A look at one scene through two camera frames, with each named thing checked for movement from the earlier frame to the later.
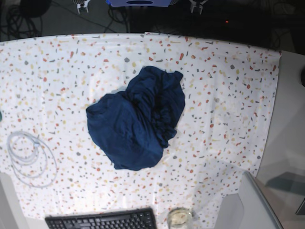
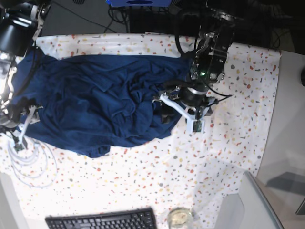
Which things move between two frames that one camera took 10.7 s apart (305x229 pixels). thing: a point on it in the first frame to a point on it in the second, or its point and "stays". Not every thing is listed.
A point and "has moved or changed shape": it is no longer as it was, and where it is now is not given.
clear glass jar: x=179 y=218 stays
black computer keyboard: x=138 y=218 stays
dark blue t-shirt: x=132 y=127 has moved or changed shape
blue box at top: x=139 y=3 stays
